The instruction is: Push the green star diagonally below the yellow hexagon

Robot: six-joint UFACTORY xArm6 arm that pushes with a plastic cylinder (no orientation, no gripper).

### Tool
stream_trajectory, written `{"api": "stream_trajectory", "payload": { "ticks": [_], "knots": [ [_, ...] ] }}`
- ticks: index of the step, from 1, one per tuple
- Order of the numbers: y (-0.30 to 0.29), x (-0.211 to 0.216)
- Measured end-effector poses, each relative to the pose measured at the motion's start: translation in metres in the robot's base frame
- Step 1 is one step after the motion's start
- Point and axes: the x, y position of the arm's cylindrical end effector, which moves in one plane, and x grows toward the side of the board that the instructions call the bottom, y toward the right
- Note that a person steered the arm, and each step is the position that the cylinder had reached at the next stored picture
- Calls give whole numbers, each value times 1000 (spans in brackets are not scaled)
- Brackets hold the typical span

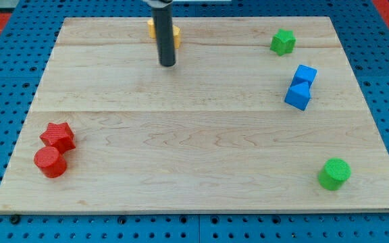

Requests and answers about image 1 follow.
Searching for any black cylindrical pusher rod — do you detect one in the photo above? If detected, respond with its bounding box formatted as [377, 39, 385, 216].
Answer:
[151, 0, 176, 67]

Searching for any yellow hexagon block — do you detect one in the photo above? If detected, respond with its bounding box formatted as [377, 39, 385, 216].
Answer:
[147, 18, 181, 49]

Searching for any red star block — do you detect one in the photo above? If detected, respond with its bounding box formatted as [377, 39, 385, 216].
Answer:
[40, 122, 76, 154]

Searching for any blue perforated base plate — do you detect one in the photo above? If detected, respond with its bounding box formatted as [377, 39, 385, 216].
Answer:
[0, 0, 389, 242]

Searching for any light wooden board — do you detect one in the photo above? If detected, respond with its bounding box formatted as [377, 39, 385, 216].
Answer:
[0, 17, 389, 215]

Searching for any red cylinder block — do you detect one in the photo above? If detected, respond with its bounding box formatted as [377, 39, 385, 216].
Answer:
[34, 146, 67, 178]

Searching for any blue triangle block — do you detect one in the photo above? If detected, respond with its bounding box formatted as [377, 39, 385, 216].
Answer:
[284, 82, 311, 111]

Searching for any green cylinder block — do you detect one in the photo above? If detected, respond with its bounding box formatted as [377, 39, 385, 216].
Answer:
[317, 157, 352, 191]

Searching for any blue cube block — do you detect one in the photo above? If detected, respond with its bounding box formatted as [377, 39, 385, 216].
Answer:
[291, 65, 317, 88]

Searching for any green star block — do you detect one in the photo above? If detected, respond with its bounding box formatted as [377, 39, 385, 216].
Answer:
[270, 29, 296, 56]

